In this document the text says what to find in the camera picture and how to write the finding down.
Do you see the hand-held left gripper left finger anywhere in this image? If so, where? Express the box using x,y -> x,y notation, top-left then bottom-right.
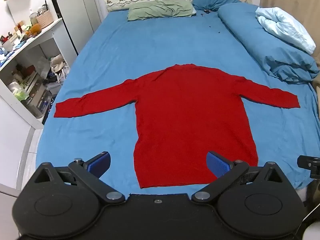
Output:
34,151 -> 125,205

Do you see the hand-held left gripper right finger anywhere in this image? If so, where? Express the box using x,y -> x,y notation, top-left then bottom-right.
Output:
191,151 -> 284,203

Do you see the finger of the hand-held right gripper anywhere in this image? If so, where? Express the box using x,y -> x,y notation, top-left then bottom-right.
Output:
297,155 -> 320,179

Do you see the red long-sleeved sweater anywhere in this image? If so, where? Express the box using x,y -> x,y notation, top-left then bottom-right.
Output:
54,64 -> 300,189

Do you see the clear plastic storage box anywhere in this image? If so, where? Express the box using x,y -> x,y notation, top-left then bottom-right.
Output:
26,89 -> 53,118

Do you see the beige tote bag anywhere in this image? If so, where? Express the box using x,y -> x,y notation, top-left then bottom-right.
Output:
50,54 -> 71,81

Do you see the rolled blue duvet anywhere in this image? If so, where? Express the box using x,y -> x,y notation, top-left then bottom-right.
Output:
217,3 -> 320,84

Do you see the light blue blanket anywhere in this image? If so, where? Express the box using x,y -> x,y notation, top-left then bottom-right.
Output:
255,6 -> 317,55

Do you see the white desk shelf unit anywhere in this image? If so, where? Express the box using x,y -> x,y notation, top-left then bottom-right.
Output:
0,17 -> 78,130

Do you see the wicker basket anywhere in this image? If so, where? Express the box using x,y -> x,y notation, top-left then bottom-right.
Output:
36,10 -> 54,29

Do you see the white wardrobe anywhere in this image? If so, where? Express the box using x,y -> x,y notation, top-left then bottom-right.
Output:
45,0 -> 106,55

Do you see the green pillow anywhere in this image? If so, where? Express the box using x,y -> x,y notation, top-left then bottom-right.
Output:
127,0 -> 197,21

